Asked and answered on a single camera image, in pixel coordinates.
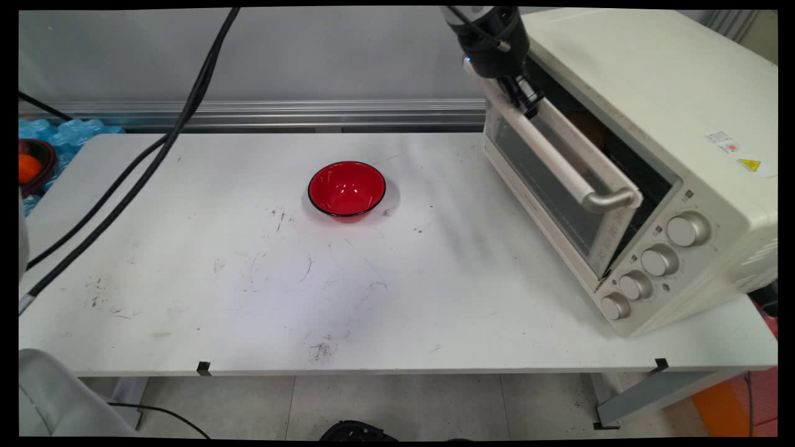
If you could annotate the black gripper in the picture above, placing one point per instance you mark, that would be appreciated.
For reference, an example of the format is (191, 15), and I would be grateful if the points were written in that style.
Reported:
(494, 46)

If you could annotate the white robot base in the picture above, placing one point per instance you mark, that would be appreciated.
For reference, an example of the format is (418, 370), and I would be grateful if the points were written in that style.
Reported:
(56, 397)

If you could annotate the cream toaster oven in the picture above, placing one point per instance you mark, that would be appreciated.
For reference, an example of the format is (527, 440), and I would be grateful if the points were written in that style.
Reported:
(652, 81)

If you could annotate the white label sticker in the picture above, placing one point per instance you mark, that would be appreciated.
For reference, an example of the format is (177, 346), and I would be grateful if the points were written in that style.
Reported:
(723, 141)

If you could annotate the red bowl with black rim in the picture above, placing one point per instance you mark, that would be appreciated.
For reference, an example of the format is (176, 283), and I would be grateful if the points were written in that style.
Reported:
(346, 189)

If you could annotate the large silver oven knob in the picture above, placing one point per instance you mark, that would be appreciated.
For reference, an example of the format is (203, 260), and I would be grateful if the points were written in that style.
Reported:
(688, 228)

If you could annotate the yellow warning sticker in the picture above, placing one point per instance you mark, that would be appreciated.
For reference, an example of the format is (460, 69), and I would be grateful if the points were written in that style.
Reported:
(749, 164)

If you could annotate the grey table leg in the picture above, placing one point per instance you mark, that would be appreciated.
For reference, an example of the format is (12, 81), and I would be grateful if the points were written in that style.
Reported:
(658, 394)
(129, 397)

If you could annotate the red object behind oven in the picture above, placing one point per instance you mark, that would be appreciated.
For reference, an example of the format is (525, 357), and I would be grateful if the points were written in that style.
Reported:
(769, 320)

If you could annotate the orange floor box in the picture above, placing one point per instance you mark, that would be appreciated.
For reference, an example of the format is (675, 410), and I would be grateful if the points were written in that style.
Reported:
(733, 403)

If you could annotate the black round floor object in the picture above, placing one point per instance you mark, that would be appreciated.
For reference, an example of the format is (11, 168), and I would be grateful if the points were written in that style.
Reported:
(357, 431)

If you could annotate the blue plastic packaging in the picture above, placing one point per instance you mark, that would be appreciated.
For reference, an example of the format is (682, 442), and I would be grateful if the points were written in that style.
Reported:
(74, 131)

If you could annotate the dark bowl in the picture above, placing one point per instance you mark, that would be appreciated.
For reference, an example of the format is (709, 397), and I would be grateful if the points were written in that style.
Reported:
(45, 164)

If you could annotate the orange fruit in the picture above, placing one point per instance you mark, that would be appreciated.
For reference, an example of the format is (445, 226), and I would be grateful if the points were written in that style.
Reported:
(28, 167)

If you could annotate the aluminium rail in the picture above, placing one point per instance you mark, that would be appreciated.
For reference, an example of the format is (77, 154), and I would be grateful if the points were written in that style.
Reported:
(310, 113)

